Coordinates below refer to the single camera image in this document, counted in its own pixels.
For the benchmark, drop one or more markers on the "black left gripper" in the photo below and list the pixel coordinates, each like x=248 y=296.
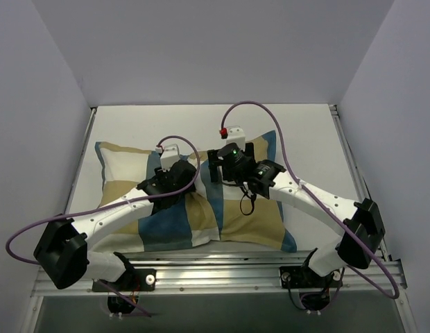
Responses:
x=163 y=174

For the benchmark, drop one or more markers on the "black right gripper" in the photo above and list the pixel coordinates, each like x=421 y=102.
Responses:
x=213 y=157

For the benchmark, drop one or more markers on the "checked blue tan pillowcase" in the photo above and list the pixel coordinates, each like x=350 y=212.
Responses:
x=212 y=213

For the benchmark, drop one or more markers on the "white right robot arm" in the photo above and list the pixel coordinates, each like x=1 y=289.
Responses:
x=359 y=226

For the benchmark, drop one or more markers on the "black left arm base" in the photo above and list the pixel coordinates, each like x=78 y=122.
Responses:
x=141 y=279

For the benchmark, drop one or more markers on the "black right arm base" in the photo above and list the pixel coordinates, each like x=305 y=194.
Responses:
x=300 y=277

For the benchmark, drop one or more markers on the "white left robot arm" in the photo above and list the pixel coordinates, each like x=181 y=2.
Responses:
x=65 y=251

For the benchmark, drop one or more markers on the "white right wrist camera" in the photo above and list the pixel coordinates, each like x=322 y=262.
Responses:
x=235 y=134

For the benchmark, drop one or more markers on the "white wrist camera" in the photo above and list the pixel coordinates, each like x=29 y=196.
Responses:
x=169 y=156
x=235 y=134

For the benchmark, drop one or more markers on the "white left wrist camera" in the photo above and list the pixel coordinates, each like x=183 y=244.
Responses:
x=169 y=156

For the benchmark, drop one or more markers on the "aluminium table frame rail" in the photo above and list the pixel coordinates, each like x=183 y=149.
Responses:
x=213 y=268

